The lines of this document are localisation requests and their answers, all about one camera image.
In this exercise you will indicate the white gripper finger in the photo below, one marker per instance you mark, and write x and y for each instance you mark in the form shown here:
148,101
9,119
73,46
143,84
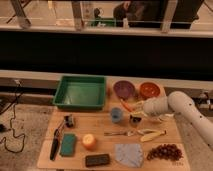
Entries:
127,106
135,114

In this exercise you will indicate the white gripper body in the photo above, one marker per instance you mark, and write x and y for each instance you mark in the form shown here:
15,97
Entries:
138,108

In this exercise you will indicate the orange red pepper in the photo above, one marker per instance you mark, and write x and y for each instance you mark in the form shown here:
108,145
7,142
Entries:
122,102

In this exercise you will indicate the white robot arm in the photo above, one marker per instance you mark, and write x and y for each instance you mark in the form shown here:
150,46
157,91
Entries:
177,102

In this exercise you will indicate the small metal cup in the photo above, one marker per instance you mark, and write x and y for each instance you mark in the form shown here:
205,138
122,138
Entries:
134,121

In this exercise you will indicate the blue plastic cup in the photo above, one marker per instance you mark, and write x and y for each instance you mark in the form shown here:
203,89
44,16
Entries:
116,115

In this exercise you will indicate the purple bowl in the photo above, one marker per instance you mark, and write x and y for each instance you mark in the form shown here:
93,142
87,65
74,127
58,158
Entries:
124,89

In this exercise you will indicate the silver fork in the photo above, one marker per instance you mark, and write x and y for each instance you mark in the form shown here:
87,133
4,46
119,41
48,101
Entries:
125,133

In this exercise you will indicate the orange bowl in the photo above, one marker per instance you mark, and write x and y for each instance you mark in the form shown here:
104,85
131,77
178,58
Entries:
149,90

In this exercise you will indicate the yellow banana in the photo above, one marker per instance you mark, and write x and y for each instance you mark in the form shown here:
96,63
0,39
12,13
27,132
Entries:
148,135

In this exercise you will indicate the grey blue cloth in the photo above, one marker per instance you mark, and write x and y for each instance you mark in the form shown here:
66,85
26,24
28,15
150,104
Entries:
130,155

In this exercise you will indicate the bunch of dark grapes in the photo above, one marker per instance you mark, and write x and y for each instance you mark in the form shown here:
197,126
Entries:
165,151

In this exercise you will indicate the orange fruit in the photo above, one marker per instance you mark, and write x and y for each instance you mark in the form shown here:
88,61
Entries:
89,141

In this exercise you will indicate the green plastic tray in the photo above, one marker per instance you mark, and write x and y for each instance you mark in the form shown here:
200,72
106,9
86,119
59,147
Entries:
80,93

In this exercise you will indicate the small black metal clip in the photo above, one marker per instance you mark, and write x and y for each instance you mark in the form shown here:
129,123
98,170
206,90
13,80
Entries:
69,121

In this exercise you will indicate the green sponge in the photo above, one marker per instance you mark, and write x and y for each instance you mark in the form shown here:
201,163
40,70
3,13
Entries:
68,145

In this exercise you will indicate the person in background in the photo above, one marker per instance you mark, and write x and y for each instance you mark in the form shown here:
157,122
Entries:
150,13

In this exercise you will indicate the black handled knife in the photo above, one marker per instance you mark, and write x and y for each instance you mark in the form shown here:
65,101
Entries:
55,142

